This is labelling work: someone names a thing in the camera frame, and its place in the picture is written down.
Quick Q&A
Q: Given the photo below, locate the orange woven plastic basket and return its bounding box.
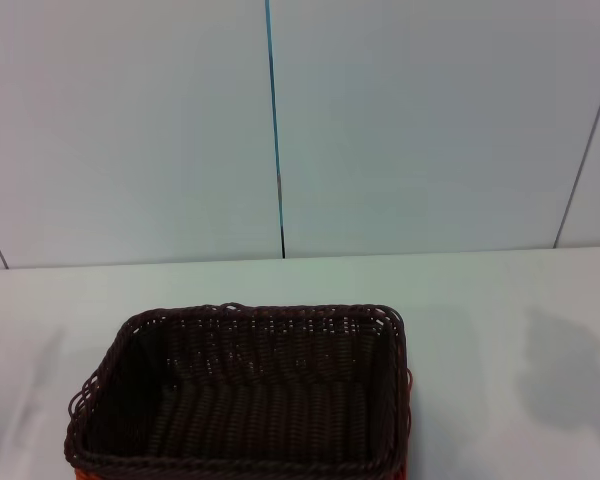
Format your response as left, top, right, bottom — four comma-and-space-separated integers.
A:
72, 368, 415, 480

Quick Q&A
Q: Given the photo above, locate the blue wall joint strip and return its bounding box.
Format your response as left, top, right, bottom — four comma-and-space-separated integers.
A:
264, 0, 287, 259

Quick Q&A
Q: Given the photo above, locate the dark brown woven basket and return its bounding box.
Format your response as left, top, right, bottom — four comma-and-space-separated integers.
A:
63, 301, 412, 480

